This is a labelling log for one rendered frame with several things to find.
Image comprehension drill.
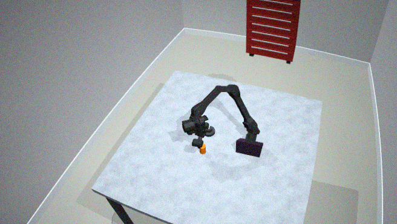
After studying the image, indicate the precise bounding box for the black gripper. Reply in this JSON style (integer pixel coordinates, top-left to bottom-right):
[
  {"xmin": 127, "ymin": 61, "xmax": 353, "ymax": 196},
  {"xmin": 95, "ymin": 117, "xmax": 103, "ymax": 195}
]
[{"xmin": 192, "ymin": 122, "xmax": 209, "ymax": 148}]

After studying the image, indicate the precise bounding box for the orange knob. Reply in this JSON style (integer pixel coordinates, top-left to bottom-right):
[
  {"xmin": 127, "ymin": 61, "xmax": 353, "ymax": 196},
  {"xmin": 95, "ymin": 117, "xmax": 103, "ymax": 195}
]
[{"xmin": 200, "ymin": 144, "xmax": 206, "ymax": 154}]

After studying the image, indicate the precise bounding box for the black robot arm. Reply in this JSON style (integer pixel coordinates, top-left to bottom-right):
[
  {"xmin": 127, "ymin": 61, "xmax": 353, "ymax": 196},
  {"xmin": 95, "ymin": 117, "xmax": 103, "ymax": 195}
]
[{"xmin": 182, "ymin": 84, "xmax": 260, "ymax": 144}]

